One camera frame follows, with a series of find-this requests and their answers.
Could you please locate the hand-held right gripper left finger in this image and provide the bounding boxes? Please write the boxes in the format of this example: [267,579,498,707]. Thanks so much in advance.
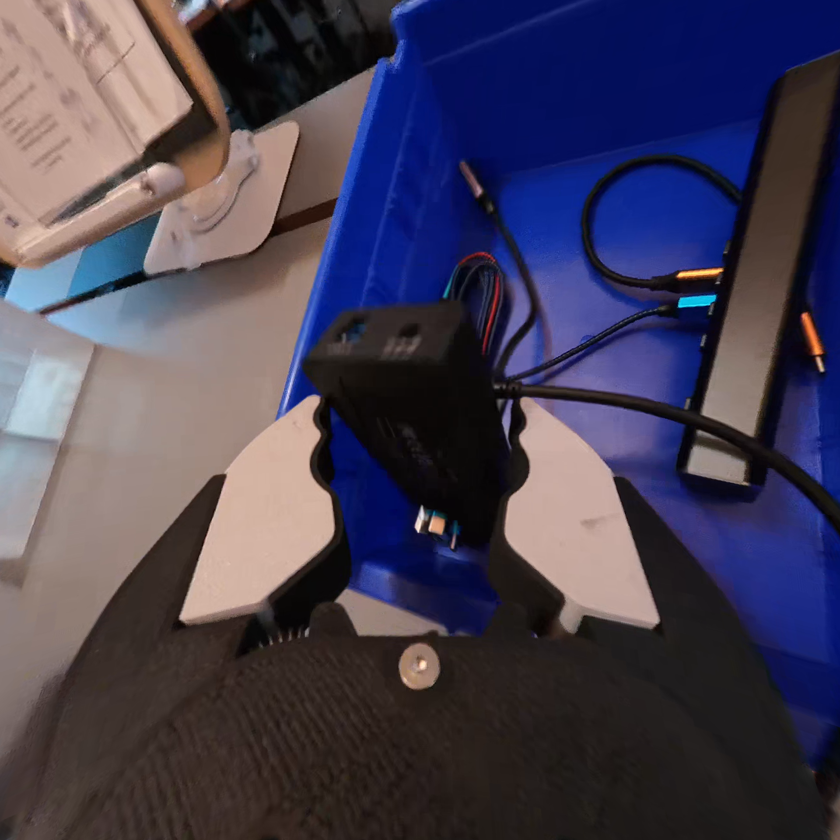
[177,394,353,627]

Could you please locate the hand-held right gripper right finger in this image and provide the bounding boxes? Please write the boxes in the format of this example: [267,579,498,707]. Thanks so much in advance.
[487,395,662,639]

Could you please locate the black usb cable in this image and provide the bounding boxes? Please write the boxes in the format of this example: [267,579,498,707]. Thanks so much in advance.
[492,382,840,534]

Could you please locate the compact black usb hub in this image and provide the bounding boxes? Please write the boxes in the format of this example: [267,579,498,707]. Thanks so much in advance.
[302,301,511,547]

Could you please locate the blue plastic bin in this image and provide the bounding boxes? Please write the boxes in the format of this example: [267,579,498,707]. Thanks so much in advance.
[276,0,840,770]

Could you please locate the long black usb hub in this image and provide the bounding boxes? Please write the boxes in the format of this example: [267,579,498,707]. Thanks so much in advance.
[676,49,840,488]

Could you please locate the clear plastic box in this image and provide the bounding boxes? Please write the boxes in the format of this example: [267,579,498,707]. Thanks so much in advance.
[0,305,98,585]

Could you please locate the wooden board document stand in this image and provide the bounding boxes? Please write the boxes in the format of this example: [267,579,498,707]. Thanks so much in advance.
[0,0,301,275]

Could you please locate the printed instruction sheet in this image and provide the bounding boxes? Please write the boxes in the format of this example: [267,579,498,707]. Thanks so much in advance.
[0,0,196,221]

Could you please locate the braided cable teal plug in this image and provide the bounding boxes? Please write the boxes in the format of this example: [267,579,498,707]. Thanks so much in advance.
[505,293,719,385]

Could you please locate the red blue black wire bundle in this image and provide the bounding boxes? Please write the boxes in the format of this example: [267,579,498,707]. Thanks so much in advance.
[413,252,508,552]

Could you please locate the black cable orange plugs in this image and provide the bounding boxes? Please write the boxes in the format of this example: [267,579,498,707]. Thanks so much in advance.
[581,154,828,375]

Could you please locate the black cable silver plug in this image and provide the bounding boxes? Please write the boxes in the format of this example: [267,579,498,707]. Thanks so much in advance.
[458,159,547,382]

